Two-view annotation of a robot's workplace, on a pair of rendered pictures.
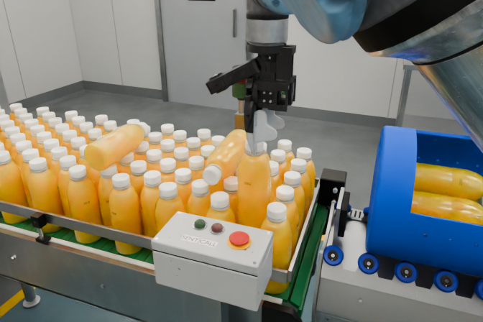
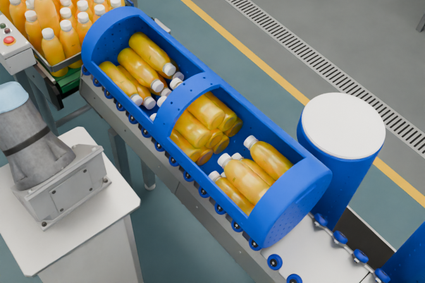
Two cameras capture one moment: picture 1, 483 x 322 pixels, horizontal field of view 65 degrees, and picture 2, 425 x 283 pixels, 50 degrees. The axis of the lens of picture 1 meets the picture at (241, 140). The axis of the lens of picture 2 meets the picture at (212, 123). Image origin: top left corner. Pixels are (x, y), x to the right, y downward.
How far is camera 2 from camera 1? 1.35 m
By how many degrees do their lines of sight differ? 34
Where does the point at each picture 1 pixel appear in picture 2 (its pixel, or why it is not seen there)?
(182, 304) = not seen: hidden behind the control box
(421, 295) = (113, 107)
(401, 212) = (88, 59)
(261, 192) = (43, 20)
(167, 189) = not seen: outside the picture
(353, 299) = (92, 96)
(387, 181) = (86, 40)
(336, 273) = (87, 79)
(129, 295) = not seen: hidden behind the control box
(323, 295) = (83, 88)
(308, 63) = not seen: outside the picture
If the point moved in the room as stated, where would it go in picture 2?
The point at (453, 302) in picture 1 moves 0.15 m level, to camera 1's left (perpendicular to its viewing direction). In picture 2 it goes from (123, 117) to (88, 100)
